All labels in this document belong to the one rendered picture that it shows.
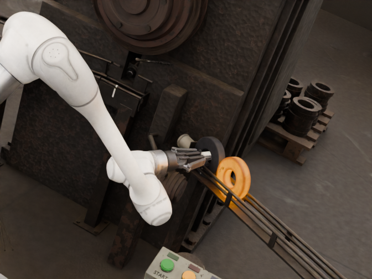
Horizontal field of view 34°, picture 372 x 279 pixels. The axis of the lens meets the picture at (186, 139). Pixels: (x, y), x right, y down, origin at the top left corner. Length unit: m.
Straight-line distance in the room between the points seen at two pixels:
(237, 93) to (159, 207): 0.71
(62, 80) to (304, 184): 2.55
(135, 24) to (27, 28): 0.71
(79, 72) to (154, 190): 0.52
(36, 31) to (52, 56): 0.14
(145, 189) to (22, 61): 0.55
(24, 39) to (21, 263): 1.19
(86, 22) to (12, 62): 0.99
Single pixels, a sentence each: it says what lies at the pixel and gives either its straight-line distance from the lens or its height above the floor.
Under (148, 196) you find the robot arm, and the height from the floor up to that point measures 0.71.
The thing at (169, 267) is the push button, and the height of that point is 0.61.
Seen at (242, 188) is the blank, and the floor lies 0.73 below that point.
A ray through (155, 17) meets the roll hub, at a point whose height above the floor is 1.08.
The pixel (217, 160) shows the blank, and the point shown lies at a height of 0.74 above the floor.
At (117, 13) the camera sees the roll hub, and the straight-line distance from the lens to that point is 2.41.
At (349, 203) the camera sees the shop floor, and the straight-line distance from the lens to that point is 4.00.
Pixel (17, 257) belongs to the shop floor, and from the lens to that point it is 2.68.
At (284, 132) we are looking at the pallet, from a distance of 4.14.
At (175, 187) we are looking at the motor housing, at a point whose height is 0.51.
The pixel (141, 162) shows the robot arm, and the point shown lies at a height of 0.73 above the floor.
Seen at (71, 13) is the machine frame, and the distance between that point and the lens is 2.73.
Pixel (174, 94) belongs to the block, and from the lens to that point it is 2.46.
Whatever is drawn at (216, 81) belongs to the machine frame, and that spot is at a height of 0.87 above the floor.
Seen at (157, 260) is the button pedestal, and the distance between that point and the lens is 1.92.
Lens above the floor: 1.81
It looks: 28 degrees down
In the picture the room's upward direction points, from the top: 21 degrees clockwise
